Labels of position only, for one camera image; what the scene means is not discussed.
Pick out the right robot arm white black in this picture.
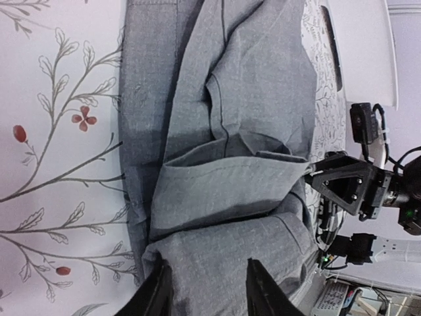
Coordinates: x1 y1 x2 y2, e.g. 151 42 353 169
305 152 420 271

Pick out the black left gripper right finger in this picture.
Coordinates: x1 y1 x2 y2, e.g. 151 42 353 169
246 258 304 316

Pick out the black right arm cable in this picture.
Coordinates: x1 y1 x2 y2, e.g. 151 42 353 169
387 146 421 175

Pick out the floral patterned table cloth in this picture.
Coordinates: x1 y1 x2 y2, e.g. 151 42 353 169
1 1 345 315

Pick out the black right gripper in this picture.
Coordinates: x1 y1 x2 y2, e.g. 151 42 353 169
305 154 420 221

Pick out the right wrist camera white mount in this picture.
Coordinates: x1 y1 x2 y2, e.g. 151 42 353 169
349 103 390 169

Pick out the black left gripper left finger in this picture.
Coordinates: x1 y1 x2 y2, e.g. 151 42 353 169
116 261 174 316

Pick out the cluttered shelf items background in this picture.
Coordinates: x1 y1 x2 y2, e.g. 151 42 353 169
303 277 420 315

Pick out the grey long sleeve shirt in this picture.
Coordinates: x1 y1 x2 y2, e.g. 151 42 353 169
120 1 317 315

